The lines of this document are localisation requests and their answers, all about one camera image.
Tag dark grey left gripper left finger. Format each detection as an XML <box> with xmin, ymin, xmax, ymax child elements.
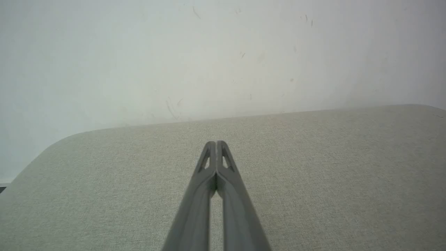
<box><xmin>162</xmin><ymin>141</ymin><xmax>217</xmax><ymax>251</ymax></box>

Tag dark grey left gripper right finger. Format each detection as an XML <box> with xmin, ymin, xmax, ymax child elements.
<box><xmin>217</xmin><ymin>140</ymin><xmax>272</xmax><ymax>251</ymax></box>

